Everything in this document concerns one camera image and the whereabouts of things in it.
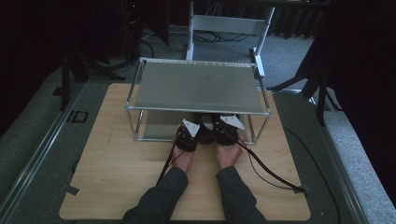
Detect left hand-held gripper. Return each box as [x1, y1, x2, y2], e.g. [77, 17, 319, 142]
[175, 118, 201, 153]

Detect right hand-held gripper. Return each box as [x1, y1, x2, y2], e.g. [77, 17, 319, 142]
[213, 114, 247, 147]

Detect black shoe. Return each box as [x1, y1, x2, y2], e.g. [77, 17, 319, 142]
[194, 112, 217, 146]

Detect metal rack with grey shelves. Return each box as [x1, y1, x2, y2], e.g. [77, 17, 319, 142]
[125, 56, 273, 146]

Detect person's right hand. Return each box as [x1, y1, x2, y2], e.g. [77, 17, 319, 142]
[216, 140, 245, 171]

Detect person's left hand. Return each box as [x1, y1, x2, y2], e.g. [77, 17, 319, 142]
[170, 144, 196, 174]

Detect grey tape piece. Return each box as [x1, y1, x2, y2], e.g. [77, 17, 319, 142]
[58, 184, 81, 197]
[293, 185, 311, 196]

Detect black tripod stand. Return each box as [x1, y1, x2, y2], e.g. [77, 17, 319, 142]
[266, 60, 344, 127]
[51, 41, 126, 112]

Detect left hand-held gripper cable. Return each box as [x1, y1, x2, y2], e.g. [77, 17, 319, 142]
[155, 129, 183, 186]

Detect hand-held gripper cable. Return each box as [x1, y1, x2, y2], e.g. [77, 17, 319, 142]
[228, 129, 308, 194]
[155, 129, 183, 186]

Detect right hand-held gripper cable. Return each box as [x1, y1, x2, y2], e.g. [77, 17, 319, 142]
[228, 129, 308, 194]

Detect bundle of black cables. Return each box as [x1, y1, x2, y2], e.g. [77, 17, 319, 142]
[139, 28, 251, 44]

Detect black floor cable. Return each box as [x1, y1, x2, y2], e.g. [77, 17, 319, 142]
[282, 126, 342, 224]

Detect white metal frame stand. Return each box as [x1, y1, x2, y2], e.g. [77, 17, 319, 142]
[185, 1, 276, 78]

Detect aluminium floor rail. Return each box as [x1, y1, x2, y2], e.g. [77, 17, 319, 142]
[279, 88, 371, 224]
[0, 81, 86, 220]

